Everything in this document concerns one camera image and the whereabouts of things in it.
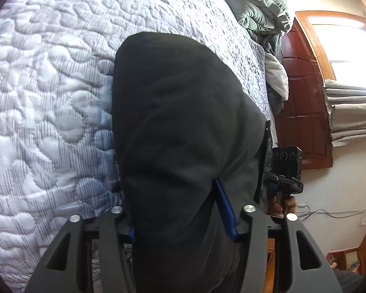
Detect beige pleated curtain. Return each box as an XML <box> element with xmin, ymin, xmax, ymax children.
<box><xmin>323</xmin><ymin>78</ymin><xmax>366</xmax><ymax>149</ymax></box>

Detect white fleece blanket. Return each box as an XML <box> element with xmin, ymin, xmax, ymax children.
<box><xmin>265</xmin><ymin>53</ymin><xmax>290</xmax><ymax>101</ymax></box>

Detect white cable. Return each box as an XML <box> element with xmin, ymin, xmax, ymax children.
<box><xmin>296</xmin><ymin>203</ymin><xmax>366</xmax><ymax>225</ymax></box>

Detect dark wooden headboard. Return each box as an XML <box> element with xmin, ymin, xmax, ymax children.
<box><xmin>274</xmin><ymin>18</ymin><xmax>335</xmax><ymax>171</ymax></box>

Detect black pants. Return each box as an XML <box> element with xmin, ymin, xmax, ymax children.
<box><xmin>111</xmin><ymin>31</ymin><xmax>273</xmax><ymax>293</ymax></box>

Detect person's right hand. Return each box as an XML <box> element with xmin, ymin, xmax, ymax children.
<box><xmin>268</xmin><ymin>194</ymin><xmax>298</xmax><ymax>219</ymax></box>

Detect grey fleece blanket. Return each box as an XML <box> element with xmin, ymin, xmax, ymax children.
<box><xmin>259</xmin><ymin>32</ymin><xmax>283</xmax><ymax>57</ymax></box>

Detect grey bed sheet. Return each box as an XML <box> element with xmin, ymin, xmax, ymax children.
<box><xmin>213</xmin><ymin>0</ymin><xmax>251</xmax><ymax>31</ymax></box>

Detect thin black wall cable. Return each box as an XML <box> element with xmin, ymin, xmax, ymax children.
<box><xmin>298</xmin><ymin>208</ymin><xmax>364</xmax><ymax>220</ymax></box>

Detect pale green comforter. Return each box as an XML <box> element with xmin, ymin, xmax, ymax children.
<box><xmin>222</xmin><ymin>0</ymin><xmax>293</xmax><ymax>36</ymax></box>

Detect wooden framed window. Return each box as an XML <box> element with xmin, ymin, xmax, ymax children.
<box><xmin>294</xmin><ymin>10</ymin><xmax>366</xmax><ymax>83</ymax></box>

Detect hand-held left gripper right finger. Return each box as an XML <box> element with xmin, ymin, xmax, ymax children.
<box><xmin>213</xmin><ymin>178</ymin><xmax>344</xmax><ymax>293</ymax></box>

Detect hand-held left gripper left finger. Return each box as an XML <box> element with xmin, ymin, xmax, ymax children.
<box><xmin>24</xmin><ymin>206</ymin><xmax>138</xmax><ymax>293</ymax></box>

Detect grey patterned quilt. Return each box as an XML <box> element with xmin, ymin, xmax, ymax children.
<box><xmin>0</xmin><ymin>0</ymin><xmax>278</xmax><ymax>285</ymax></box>

